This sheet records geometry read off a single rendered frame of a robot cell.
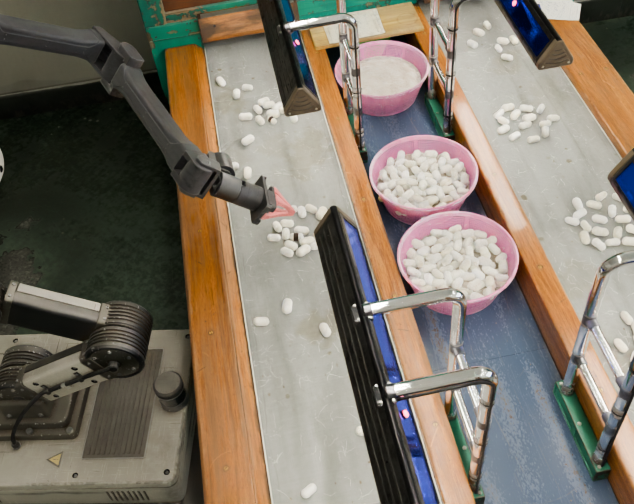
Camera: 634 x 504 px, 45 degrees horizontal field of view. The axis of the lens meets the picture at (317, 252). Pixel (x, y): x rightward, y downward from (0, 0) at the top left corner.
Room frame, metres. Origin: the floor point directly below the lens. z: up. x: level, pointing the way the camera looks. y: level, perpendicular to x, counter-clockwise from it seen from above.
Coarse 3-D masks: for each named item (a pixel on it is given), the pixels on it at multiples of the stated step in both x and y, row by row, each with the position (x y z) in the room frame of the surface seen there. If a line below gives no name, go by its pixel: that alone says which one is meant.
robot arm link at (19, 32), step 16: (0, 16) 1.46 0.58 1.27; (0, 32) 1.42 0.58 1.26; (16, 32) 1.45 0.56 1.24; (32, 32) 1.47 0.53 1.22; (48, 32) 1.50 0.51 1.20; (64, 32) 1.54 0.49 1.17; (80, 32) 1.58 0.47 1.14; (96, 32) 1.61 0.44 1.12; (32, 48) 1.47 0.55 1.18; (48, 48) 1.49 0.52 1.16; (64, 48) 1.51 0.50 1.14; (80, 48) 1.54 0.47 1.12; (96, 48) 1.56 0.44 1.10; (112, 48) 1.56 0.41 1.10; (96, 64) 1.57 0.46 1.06; (112, 64) 1.54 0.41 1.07
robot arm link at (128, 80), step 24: (120, 48) 1.55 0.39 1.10; (120, 72) 1.50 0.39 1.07; (120, 96) 1.51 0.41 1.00; (144, 96) 1.42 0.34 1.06; (144, 120) 1.37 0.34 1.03; (168, 120) 1.36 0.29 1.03; (168, 144) 1.28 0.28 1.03; (192, 144) 1.29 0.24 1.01; (192, 168) 1.21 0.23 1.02; (192, 192) 1.19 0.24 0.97
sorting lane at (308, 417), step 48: (240, 48) 2.04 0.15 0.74; (240, 96) 1.80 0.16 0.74; (240, 144) 1.59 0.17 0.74; (288, 144) 1.57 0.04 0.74; (288, 192) 1.38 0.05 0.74; (336, 192) 1.36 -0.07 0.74; (240, 240) 1.24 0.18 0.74; (240, 288) 1.10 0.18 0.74; (288, 288) 1.08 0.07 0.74; (288, 336) 0.95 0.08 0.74; (336, 336) 0.93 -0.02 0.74; (288, 384) 0.83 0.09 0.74; (336, 384) 0.82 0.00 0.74; (288, 432) 0.72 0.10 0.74; (336, 432) 0.71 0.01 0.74; (288, 480) 0.63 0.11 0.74; (336, 480) 0.61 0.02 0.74
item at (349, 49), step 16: (336, 0) 1.69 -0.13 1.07; (320, 16) 1.54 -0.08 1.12; (336, 16) 1.54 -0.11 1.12; (352, 16) 1.55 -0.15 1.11; (352, 32) 1.54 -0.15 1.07; (352, 48) 1.54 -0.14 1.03; (352, 64) 1.54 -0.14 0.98; (352, 80) 1.54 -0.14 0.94; (352, 96) 1.60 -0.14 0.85; (352, 112) 1.69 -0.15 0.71; (352, 128) 1.63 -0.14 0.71
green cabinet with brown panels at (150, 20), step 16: (144, 0) 2.06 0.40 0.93; (160, 0) 2.06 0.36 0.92; (176, 0) 2.08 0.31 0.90; (192, 0) 2.08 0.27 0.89; (208, 0) 2.08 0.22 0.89; (224, 0) 2.09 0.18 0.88; (240, 0) 2.08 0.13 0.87; (256, 0) 2.08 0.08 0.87; (144, 16) 2.05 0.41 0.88; (160, 16) 2.06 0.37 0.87; (176, 16) 2.06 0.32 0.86; (192, 16) 2.07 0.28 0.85
